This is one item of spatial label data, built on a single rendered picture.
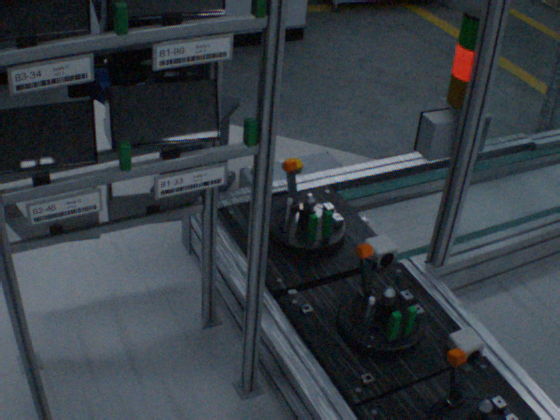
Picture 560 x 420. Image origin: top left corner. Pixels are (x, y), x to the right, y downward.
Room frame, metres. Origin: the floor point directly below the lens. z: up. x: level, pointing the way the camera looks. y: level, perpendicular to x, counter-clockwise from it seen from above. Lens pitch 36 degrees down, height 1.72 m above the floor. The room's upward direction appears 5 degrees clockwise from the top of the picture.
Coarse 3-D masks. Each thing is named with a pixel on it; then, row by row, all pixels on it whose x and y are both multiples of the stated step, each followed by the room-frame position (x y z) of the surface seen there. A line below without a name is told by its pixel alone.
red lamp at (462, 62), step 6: (456, 48) 0.98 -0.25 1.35; (462, 48) 0.97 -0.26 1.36; (456, 54) 0.97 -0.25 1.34; (462, 54) 0.96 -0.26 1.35; (468, 54) 0.96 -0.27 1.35; (456, 60) 0.97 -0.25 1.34; (462, 60) 0.96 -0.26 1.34; (468, 60) 0.95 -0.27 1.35; (456, 66) 0.97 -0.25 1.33; (462, 66) 0.96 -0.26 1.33; (468, 66) 0.95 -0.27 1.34; (456, 72) 0.97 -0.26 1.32; (462, 72) 0.96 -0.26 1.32; (468, 72) 0.95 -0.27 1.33; (462, 78) 0.96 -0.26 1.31; (468, 78) 0.95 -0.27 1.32
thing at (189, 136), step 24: (120, 96) 0.70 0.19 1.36; (144, 96) 0.71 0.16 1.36; (168, 96) 0.72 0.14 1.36; (192, 96) 0.72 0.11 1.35; (216, 96) 0.73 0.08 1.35; (120, 120) 0.69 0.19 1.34; (144, 120) 0.70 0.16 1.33; (168, 120) 0.70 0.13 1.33; (192, 120) 0.71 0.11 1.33; (216, 120) 0.72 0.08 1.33; (144, 144) 0.68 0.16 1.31; (168, 144) 0.69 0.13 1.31
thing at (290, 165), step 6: (288, 162) 1.05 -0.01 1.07; (294, 162) 1.05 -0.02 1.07; (288, 168) 1.05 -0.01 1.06; (294, 168) 1.05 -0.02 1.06; (288, 174) 1.05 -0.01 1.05; (294, 174) 1.03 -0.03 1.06; (288, 180) 1.04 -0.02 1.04; (294, 180) 1.05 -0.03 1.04; (288, 186) 1.04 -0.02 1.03; (294, 186) 1.04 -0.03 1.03; (288, 192) 1.04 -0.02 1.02; (294, 192) 1.04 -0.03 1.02; (294, 198) 1.03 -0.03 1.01
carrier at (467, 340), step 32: (320, 288) 0.84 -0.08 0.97; (352, 288) 0.85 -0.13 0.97; (384, 288) 0.83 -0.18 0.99; (416, 288) 0.86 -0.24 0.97; (320, 320) 0.77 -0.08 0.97; (352, 320) 0.75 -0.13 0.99; (384, 320) 0.75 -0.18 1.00; (416, 320) 0.76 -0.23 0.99; (448, 320) 0.79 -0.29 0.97; (320, 352) 0.70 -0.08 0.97; (352, 352) 0.71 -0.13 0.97; (384, 352) 0.70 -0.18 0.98; (416, 352) 0.71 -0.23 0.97; (480, 352) 0.71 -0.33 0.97; (352, 384) 0.64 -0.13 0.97; (384, 384) 0.64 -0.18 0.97
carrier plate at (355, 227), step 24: (312, 192) 1.12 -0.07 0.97; (336, 192) 1.13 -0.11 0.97; (240, 216) 1.02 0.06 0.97; (360, 216) 1.05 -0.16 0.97; (240, 240) 0.95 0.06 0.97; (360, 240) 0.98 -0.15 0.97; (288, 264) 0.90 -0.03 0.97; (312, 264) 0.90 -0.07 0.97; (336, 264) 0.91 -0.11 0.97; (288, 288) 0.84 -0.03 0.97
